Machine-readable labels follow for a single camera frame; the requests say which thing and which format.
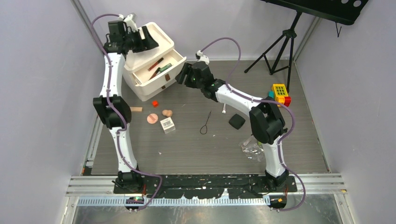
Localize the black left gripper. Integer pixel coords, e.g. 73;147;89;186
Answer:
124;26;159;53

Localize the green lip balm tube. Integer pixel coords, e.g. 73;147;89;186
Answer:
159;63;172;73

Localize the white drawer organizer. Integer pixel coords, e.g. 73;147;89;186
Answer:
123;22;186;101

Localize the black compact case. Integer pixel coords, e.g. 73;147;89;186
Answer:
228;114;246;130

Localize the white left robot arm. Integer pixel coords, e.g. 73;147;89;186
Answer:
93;20;159;193

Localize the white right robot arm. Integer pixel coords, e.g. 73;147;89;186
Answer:
176;62;289;192

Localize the beige makeup sponge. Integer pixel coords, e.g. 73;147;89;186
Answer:
162;110;173;118

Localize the black hair loop tool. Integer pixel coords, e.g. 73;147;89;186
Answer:
199;111;212;135

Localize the white barcode box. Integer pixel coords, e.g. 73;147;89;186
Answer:
160;117;176;134

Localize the pink powder puff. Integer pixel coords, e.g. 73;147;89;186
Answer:
147;113;158;124

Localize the tan wooden block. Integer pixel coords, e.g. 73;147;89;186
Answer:
130;107;143;112

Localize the black tripod stand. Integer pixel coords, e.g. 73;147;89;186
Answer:
243;11;303;93

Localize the yellow toy block house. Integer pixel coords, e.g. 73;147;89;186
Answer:
271;84;289;104

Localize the clear plastic bag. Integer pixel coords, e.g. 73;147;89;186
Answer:
239;135;264;162

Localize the red toy block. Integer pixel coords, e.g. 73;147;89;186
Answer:
283;96;291;107

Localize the black music stand tray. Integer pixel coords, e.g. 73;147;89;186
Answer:
266;0;368;26

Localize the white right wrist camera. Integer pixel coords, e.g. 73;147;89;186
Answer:
195;50;210;65

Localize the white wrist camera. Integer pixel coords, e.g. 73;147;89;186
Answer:
118;13;138;32
195;50;210;65

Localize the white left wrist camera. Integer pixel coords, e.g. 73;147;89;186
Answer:
118;13;138;32

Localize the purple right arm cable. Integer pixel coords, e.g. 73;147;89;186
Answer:
199;37;307;213

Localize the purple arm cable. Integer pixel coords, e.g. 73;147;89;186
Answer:
90;13;163;211
199;37;307;213

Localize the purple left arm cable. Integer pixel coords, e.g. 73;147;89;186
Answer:
90;13;163;211

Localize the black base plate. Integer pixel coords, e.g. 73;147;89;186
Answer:
112;174;297;199

